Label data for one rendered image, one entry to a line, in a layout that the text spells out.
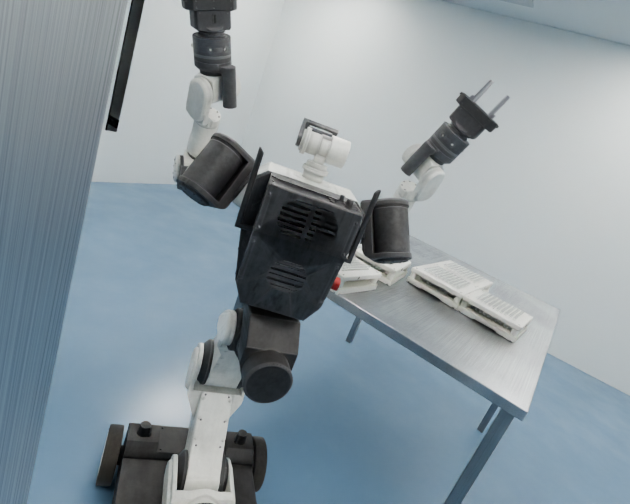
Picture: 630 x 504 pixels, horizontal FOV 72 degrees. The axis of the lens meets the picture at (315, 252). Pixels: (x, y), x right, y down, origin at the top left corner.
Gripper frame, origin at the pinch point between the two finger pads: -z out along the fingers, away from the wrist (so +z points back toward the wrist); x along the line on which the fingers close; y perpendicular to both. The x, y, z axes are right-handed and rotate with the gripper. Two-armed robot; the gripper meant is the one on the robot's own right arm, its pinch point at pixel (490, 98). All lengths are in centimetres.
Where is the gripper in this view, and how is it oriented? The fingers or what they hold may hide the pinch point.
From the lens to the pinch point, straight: 120.9
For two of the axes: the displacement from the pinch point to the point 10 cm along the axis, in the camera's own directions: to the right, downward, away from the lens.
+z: -5.8, 6.3, 5.1
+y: 4.8, -2.4, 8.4
